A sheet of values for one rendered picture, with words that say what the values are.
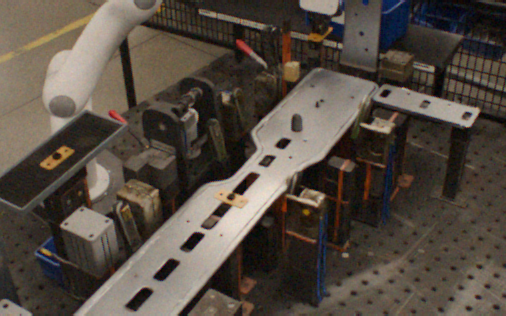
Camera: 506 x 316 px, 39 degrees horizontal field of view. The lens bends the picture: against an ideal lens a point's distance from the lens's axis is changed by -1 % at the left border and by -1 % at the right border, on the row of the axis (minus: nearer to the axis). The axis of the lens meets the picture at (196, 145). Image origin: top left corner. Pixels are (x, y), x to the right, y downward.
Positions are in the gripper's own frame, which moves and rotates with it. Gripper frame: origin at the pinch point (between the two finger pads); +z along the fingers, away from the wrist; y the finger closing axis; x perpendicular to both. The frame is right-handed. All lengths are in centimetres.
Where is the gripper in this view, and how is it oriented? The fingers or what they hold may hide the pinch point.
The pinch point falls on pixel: (320, 25)
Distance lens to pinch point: 196.5
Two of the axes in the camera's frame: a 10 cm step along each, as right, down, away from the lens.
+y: 8.3, 2.9, -4.8
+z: 0.7, 8.0, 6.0
